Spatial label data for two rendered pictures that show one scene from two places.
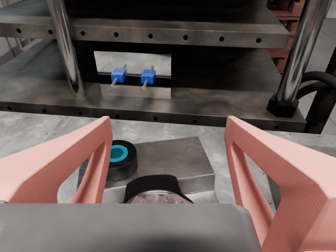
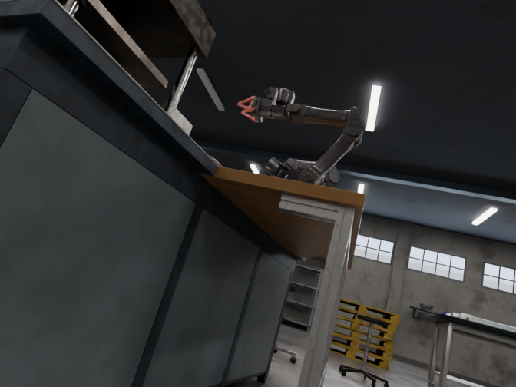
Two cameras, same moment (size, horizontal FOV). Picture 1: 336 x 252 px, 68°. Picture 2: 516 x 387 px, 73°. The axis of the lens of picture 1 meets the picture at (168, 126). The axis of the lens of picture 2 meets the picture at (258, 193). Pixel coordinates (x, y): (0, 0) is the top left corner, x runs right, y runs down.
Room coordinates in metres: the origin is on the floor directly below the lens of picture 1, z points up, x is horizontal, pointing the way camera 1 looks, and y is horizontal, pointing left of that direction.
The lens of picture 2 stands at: (-0.49, 1.25, 0.44)
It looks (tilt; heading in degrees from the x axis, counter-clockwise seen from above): 16 degrees up; 288
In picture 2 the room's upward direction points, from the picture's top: 17 degrees clockwise
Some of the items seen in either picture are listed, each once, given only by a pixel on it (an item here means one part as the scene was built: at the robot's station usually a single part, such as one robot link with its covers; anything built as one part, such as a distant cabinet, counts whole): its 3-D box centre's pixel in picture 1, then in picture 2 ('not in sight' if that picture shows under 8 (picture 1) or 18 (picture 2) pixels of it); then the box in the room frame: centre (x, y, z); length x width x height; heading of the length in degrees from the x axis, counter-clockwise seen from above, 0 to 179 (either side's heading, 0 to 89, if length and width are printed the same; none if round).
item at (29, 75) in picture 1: (141, 68); not in sight; (1.16, 0.14, 0.76); 1.30 x 0.84 x 0.06; 83
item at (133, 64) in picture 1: (146, 51); not in sight; (1.07, 0.09, 0.87); 0.50 x 0.27 x 0.17; 173
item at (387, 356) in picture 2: not in sight; (355, 330); (-0.74, -5.34, 0.42); 1.20 x 0.82 x 0.84; 1
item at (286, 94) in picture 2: not in sight; (289, 104); (-0.11, 0.00, 1.24); 0.12 x 0.09 x 0.12; 0
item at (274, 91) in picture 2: not in sight; (268, 100); (-0.01, 0.00, 1.25); 0.07 x 0.06 x 0.11; 90
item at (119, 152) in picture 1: (116, 159); not in sight; (0.34, 0.10, 0.93); 0.08 x 0.08 x 0.04
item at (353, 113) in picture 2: not in sight; (325, 123); (-0.28, 0.00, 1.17); 0.30 x 0.09 x 0.12; 0
